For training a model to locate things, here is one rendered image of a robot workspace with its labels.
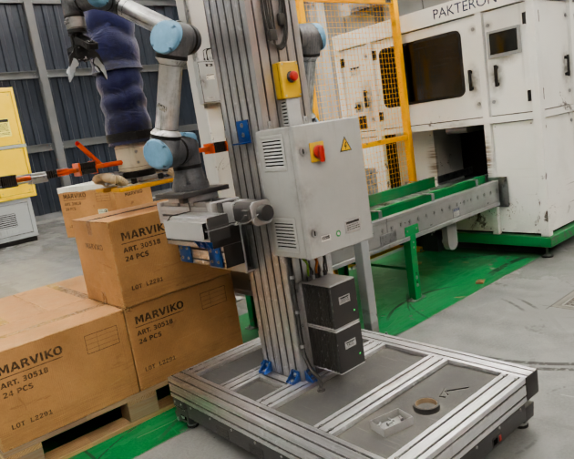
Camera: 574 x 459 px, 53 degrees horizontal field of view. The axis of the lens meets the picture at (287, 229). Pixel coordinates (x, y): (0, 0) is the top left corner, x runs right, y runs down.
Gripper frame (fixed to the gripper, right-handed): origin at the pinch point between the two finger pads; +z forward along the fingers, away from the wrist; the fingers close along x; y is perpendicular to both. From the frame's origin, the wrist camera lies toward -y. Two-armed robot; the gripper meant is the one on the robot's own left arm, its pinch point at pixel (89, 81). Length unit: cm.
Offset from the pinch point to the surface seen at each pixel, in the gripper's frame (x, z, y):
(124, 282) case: -3, 86, 15
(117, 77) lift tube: -24.4, -4.0, 26.5
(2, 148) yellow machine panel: -161, -2, 756
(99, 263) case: -1, 78, 32
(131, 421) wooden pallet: 6, 149, 16
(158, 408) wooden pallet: -8, 149, 16
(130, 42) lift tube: -33.7, -19.1, 24.9
